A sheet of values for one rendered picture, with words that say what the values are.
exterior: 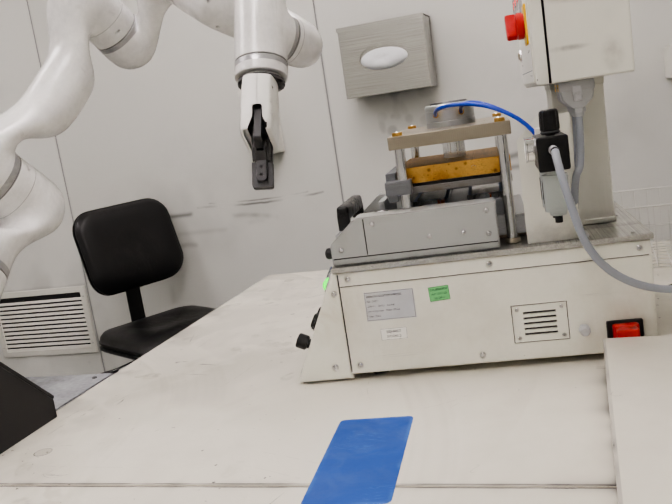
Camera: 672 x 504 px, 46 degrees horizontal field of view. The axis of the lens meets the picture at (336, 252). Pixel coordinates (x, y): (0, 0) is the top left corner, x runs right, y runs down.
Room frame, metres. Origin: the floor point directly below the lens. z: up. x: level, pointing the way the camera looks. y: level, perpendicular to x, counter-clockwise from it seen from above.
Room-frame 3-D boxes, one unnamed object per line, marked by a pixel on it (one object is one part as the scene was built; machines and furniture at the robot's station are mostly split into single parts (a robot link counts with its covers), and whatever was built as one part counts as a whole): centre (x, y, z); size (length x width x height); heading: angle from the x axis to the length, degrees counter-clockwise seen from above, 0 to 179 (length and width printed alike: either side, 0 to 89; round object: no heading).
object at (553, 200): (1.04, -0.30, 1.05); 0.15 x 0.05 x 0.15; 168
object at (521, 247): (1.28, -0.25, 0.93); 0.46 x 0.35 x 0.01; 78
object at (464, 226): (1.17, -0.11, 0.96); 0.26 x 0.05 x 0.07; 78
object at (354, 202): (1.32, -0.04, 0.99); 0.15 x 0.02 x 0.04; 168
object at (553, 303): (1.27, -0.21, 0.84); 0.53 x 0.37 x 0.17; 78
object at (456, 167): (1.28, -0.21, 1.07); 0.22 x 0.17 x 0.10; 168
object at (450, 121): (1.26, -0.24, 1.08); 0.31 x 0.24 x 0.13; 168
